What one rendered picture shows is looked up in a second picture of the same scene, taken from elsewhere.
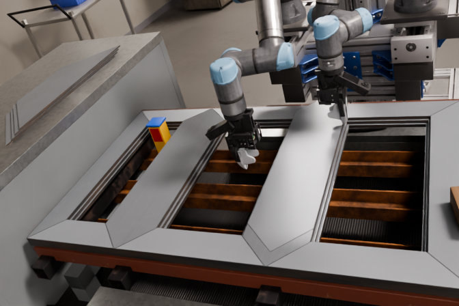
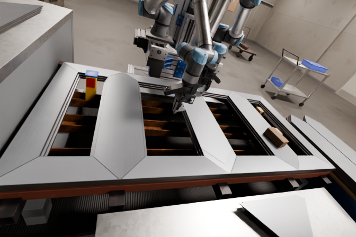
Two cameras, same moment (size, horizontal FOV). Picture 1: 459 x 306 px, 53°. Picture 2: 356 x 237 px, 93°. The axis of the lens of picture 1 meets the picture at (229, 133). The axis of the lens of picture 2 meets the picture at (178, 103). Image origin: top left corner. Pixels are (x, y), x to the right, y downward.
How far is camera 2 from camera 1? 1.00 m
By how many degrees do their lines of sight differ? 46
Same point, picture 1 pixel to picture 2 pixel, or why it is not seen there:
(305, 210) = (221, 138)
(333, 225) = (188, 139)
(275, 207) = (207, 137)
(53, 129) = (11, 61)
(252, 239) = (211, 157)
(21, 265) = not seen: outside the picture
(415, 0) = not seen: hidden behind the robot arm
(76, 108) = (29, 46)
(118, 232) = (113, 163)
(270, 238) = (219, 156)
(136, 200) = (111, 134)
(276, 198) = (203, 131)
